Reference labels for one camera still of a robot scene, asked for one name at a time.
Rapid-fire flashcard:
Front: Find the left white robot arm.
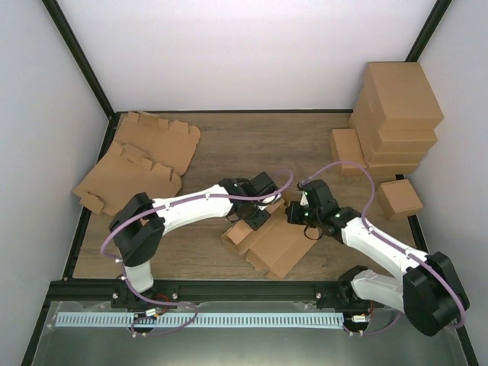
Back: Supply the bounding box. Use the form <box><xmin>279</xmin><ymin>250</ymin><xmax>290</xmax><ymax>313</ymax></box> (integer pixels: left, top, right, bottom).
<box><xmin>109</xmin><ymin>172</ymin><xmax>281</xmax><ymax>308</ymax></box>

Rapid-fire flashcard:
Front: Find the cardboard box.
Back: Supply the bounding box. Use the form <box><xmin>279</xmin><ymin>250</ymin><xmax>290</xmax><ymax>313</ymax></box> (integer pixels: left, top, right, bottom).
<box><xmin>221</xmin><ymin>199</ymin><xmax>320</xmax><ymax>280</ymax></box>

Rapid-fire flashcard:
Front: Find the light blue slotted cable duct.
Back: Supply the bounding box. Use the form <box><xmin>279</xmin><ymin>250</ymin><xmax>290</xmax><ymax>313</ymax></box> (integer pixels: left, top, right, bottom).
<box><xmin>54</xmin><ymin>312</ymin><xmax>344</xmax><ymax>329</ymax></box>

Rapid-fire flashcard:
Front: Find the small folded box front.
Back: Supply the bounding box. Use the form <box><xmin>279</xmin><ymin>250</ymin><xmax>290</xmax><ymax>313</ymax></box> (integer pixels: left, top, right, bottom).
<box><xmin>376</xmin><ymin>179</ymin><xmax>423</xmax><ymax>220</ymax></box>

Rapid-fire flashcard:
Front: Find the top large folded box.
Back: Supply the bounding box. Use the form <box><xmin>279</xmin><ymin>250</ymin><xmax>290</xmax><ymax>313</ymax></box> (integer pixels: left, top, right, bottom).
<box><xmin>363</xmin><ymin>62</ymin><xmax>444</xmax><ymax>130</ymax></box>

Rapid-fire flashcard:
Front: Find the small folded box left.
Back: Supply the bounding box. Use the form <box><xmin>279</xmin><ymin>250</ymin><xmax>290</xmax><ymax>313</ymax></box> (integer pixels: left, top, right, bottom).
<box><xmin>329</xmin><ymin>128</ymin><xmax>367</xmax><ymax>175</ymax></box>

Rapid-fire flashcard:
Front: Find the left black frame post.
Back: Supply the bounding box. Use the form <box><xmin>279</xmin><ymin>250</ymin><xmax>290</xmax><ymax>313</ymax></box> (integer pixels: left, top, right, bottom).
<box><xmin>40</xmin><ymin>0</ymin><xmax>115</xmax><ymax>115</ymax></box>

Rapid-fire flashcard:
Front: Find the flat cardboard blank stack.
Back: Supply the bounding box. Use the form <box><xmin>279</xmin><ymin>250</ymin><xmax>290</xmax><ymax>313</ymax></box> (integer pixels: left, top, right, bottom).
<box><xmin>114</xmin><ymin>111</ymin><xmax>201</xmax><ymax>176</ymax></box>

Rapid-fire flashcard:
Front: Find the black frame post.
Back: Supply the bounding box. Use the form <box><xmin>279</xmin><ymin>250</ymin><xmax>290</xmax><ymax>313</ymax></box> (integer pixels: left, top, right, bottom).
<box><xmin>405</xmin><ymin>0</ymin><xmax>452</xmax><ymax>63</ymax></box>
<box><xmin>40</xmin><ymin>0</ymin><xmax>115</xmax><ymax>115</ymax></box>

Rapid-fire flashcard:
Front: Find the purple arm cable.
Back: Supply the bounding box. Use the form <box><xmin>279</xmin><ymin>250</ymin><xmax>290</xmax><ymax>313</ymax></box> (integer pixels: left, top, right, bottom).
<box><xmin>297</xmin><ymin>160</ymin><xmax>470</xmax><ymax>329</ymax></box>
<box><xmin>100</xmin><ymin>168</ymin><xmax>294</xmax><ymax>306</ymax></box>

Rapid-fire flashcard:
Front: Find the right black frame post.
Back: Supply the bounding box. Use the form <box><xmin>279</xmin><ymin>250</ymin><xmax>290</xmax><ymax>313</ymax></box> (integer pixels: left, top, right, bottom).
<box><xmin>405</xmin><ymin>0</ymin><xmax>452</xmax><ymax>63</ymax></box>

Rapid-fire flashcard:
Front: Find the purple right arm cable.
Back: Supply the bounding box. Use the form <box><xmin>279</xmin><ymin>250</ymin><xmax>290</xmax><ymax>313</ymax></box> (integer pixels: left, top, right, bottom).
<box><xmin>297</xmin><ymin>160</ymin><xmax>470</xmax><ymax>329</ymax></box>

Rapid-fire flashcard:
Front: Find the black aluminium frame rail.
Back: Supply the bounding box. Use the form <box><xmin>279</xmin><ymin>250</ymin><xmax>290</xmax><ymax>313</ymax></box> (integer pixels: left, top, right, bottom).
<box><xmin>46</xmin><ymin>279</ymin><xmax>373</xmax><ymax>310</ymax></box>

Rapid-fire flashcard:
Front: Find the small folded box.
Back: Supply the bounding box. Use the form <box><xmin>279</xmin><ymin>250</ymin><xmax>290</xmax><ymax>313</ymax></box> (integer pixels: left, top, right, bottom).
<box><xmin>376</xmin><ymin>179</ymin><xmax>423</xmax><ymax>220</ymax></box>
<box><xmin>329</xmin><ymin>128</ymin><xmax>367</xmax><ymax>175</ymax></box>

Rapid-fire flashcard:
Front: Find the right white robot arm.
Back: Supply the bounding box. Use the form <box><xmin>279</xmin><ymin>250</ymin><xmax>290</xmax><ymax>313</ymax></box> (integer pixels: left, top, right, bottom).
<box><xmin>285</xmin><ymin>180</ymin><xmax>470</xmax><ymax>336</ymax></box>

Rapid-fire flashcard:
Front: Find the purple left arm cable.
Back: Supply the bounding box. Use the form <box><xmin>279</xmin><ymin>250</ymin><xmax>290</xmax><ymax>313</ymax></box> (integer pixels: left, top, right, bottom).
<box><xmin>100</xmin><ymin>168</ymin><xmax>294</xmax><ymax>306</ymax></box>

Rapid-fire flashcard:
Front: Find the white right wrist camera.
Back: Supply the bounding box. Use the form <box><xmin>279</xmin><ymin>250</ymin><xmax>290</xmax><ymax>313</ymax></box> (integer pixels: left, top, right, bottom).
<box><xmin>297</xmin><ymin>182</ymin><xmax>309</xmax><ymax>207</ymax></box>

